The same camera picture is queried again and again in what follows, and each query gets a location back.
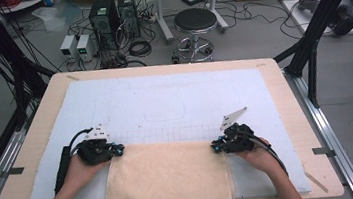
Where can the white power supply box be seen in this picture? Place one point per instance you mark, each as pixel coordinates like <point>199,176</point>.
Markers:
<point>84,46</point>
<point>68,46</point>

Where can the clear plastic bag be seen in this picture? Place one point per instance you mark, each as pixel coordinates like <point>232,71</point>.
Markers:
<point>51,19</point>

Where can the white metal stand leg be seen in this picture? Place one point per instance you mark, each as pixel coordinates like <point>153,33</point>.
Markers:
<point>214,1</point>
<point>162,14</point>

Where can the peach towel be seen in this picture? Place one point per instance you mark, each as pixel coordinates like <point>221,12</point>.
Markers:
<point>167,181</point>

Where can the black round stool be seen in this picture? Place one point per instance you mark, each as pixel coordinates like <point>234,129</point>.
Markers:
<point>195,19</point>

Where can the grey machine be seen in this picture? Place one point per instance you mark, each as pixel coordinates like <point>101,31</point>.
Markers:
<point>348,6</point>

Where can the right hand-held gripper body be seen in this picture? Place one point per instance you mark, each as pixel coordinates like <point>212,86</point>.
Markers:
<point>239,137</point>

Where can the grey metal bracket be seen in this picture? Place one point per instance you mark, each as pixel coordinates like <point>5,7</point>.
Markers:
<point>323,151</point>
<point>15,171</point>

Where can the person's right hand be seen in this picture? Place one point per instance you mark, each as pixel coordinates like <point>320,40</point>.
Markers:
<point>261,158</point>

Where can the person's left hand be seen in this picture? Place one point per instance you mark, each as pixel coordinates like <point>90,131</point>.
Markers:
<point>80,174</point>

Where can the slim black computer tower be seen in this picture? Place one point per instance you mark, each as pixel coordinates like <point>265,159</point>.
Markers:
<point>128,14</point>

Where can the black metal frame post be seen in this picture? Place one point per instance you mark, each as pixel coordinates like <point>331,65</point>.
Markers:
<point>322,12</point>
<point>0,42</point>

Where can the thin wooden stick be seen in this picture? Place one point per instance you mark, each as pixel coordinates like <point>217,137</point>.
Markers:
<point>316,181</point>

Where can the large black computer tower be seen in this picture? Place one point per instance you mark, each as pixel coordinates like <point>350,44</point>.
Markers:
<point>103,17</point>

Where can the white round table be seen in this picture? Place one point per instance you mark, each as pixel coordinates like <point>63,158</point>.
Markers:
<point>26,4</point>

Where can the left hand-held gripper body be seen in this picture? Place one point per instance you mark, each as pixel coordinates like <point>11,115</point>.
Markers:
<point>95,152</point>

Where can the white grid mat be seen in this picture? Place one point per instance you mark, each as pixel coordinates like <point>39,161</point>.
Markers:
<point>164,97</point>

